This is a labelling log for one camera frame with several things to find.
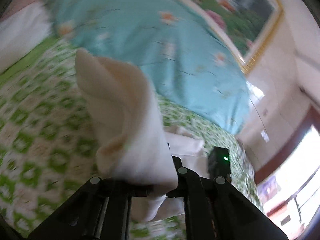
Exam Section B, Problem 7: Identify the white garment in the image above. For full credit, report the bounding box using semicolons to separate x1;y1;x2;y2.
0;4;54;74

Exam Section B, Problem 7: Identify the gold framed painting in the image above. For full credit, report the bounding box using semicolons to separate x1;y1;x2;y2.
145;0;285;74

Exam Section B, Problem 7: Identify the brown door frame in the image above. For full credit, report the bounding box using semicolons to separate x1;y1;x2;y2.
254;102;320;180

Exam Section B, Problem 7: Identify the thin wall cable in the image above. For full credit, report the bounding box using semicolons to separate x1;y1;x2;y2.
246;90;267;133

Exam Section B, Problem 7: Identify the cream zip hoodie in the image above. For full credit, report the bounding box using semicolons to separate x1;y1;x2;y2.
75;49;210;223

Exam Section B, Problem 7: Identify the blue floral duvet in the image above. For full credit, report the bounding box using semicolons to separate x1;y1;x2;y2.
45;0;252;135

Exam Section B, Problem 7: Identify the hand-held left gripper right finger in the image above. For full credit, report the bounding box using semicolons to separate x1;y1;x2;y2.
166;142;287;240

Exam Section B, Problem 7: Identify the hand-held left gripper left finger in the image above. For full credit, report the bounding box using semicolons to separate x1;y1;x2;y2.
27;176;154;240

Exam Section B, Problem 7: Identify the green patterned bed sheet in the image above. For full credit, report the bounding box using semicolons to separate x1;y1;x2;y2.
0;36;265;240

